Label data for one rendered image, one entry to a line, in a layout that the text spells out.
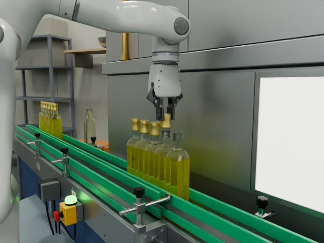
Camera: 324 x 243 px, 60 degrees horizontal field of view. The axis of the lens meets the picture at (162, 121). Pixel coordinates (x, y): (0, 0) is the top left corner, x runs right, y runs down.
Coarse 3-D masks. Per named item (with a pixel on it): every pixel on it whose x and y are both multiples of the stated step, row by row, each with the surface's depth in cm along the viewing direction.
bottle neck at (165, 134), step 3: (162, 132) 88; (165, 132) 87; (168, 132) 88; (162, 135) 88; (165, 135) 87; (168, 135) 88; (162, 138) 88; (165, 138) 88; (168, 138) 88; (162, 141) 88; (165, 141) 88; (168, 141) 88; (162, 144) 88; (165, 144) 88; (168, 144) 88
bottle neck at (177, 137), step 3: (177, 132) 85; (174, 135) 83; (177, 135) 83; (180, 135) 83; (174, 138) 83; (177, 138) 83; (180, 138) 83; (174, 141) 84; (177, 141) 83; (180, 141) 83; (174, 144) 84; (177, 144) 83; (180, 144) 84; (174, 147) 84; (177, 147) 83; (180, 147) 84
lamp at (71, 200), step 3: (72, 195) 110; (66, 198) 108; (69, 198) 108; (72, 198) 108; (75, 198) 109; (66, 201) 108; (69, 201) 107; (72, 201) 108; (75, 201) 109; (66, 204) 108; (69, 204) 107; (72, 204) 108
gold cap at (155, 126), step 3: (150, 123) 92; (153, 123) 92; (156, 123) 92; (159, 123) 92; (150, 126) 93; (153, 126) 92; (156, 126) 92; (159, 126) 93; (150, 129) 93; (153, 129) 92; (156, 129) 92; (159, 129) 93; (150, 132) 93; (153, 132) 92; (156, 132) 92; (159, 132) 93; (153, 135) 92; (156, 135) 92
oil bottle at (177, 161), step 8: (168, 152) 85; (176, 152) 83; (184, 152) 84; (168, 160) 84; (176, 160) 82; (184, 160) 83; (168, 168) 85; (176, 168) 82; (184, 168) 84; (168, 176) 85; (176, 176) 82; (184, 176) 84; (168, 184) 85; (176, 184) 83; (184, 184) 84; (176, 192) 83; (184, 192) 85
